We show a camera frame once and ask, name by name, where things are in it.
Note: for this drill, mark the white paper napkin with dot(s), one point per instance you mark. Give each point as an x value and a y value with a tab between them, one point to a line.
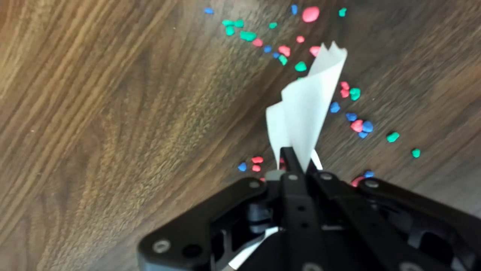
305	109

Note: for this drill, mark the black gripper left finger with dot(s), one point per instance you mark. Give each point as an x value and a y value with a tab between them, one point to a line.
234	225

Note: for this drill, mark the colourful cereal pieces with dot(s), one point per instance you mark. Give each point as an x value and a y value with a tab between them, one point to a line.
356	124

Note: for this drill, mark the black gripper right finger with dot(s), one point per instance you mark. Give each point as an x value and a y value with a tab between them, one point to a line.
395	225

